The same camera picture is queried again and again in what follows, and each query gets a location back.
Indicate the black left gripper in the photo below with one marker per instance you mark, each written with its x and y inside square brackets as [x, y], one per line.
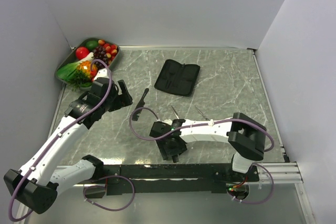
[126, 99]

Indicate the silver scissors right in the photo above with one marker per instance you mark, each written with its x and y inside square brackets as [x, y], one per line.
[202, 114]

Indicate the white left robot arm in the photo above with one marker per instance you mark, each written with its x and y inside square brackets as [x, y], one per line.
[36, 184]

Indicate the grey fruit tray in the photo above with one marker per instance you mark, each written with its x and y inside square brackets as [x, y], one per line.
[72, 58]

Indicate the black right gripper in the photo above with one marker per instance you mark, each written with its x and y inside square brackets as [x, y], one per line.
[166, 151]

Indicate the silver scissors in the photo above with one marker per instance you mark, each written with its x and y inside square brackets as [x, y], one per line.
[202, 114]
[175, 112]

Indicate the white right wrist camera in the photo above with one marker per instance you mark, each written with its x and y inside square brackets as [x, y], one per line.
[165, 125]

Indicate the green bok choy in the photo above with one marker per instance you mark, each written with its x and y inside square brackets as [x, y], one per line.
[67, 70]

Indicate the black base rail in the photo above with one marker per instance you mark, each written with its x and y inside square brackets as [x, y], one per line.
[171, 178]

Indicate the silver scissors left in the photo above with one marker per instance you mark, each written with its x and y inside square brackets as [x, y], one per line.
[175, 112]

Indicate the black zipper tool case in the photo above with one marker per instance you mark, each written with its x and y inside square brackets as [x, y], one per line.
[177, 79]

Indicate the aluminium frame rail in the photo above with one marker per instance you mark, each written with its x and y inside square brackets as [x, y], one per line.
[284, 173]

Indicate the black handled razor comb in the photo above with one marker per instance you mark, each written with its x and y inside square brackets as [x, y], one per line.
[139, 105]

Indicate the red apple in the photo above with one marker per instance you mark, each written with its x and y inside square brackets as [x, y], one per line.
[81, 52]

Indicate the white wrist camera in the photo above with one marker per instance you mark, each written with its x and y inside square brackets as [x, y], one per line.
[102, 73]
[165, 125]

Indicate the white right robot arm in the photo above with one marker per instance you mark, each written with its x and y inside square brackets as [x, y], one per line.
[244, 134]

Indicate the orange pineapple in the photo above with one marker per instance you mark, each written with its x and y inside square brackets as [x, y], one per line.
[83, 76]

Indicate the dark purple grapes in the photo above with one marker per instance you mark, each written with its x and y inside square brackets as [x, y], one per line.
[101, 54]

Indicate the red yellow cherries bunch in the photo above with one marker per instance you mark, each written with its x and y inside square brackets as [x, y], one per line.
[108, 48]

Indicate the green lime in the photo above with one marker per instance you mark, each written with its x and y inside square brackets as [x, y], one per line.
[91, 45]

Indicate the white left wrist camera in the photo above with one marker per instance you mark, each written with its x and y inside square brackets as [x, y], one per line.
[102, 73]

